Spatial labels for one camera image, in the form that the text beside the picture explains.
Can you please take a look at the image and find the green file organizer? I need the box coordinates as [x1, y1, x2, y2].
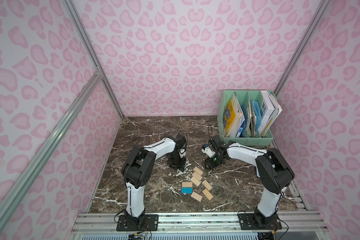
[217, 90, 274, 147]

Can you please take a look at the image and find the teal rectangular block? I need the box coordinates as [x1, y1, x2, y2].
[181, 187, 193, 194]

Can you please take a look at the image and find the wooden block above teal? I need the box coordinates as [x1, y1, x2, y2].
[182, 182, 193, 188]

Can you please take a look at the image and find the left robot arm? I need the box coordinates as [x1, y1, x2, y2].
[122, 134, 187, 219]

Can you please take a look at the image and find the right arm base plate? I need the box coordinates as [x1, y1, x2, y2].
[238, 213, 283, 232]

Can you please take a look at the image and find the aluminium front rail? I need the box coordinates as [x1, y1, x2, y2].
[71, 211, 329, 238]

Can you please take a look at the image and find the white book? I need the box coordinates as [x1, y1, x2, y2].
[256, 91, 283, 137]

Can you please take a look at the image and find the wooden block top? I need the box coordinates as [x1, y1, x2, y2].
[193, 167, 204, 176]

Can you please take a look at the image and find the blue folder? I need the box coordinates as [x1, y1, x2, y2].
[252, 101, 262, 132]

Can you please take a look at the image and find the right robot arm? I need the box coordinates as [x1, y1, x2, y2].
[202, 139, 295, 226]

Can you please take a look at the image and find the wooden block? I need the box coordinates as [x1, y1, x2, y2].
[192, 172, 203, 182]
[202, 189, 214, 200]
[202, 180, 213, 191]
[191, 192, 203, 202]
[191, 177, 201, 187]
[193, 167, 204, 176]
[182, 182, 193, 188]

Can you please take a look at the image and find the wooden block bottom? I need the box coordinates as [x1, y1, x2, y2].
[191, 192, 203, 202]

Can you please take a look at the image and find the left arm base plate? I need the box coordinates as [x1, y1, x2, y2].
[116, 214, 159, 232]

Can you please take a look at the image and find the yellow book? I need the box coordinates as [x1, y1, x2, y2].
[223, 93, 245, 138]

